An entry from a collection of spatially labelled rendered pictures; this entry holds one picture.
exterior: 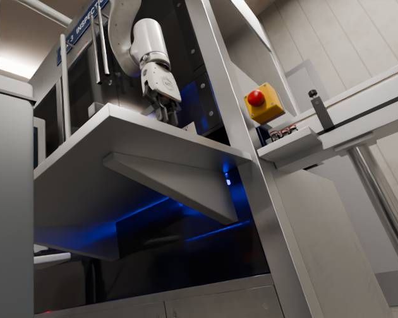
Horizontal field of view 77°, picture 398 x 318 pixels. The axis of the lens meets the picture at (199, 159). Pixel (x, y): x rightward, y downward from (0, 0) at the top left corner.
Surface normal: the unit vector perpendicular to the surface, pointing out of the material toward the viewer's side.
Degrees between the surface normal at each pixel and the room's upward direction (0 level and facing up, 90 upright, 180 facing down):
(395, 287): 90
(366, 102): 90
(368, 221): 90
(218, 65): 90
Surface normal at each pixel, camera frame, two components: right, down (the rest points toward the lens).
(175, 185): 0.76, -0.40
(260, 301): -0.61, -0.15
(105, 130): 0.23, 0.91
